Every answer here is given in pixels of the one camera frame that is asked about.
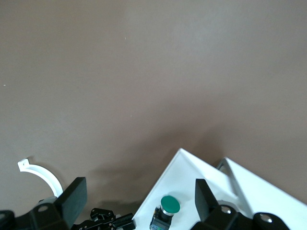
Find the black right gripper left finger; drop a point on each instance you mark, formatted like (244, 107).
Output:
(72, 201)

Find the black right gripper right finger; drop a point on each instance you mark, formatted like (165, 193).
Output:
(204, 198)

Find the white plastic tray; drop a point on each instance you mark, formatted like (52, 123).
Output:
(182, 172)

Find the green push button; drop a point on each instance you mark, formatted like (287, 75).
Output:
(170, 203)

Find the white drawer cabinet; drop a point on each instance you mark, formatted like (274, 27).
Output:
(263, 191)

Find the white curved plastic bracket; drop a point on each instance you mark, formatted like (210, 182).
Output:
(40, 170)

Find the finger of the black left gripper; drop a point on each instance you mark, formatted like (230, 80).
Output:
(123, 221)

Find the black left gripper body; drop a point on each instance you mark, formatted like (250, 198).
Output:
(100, 216)

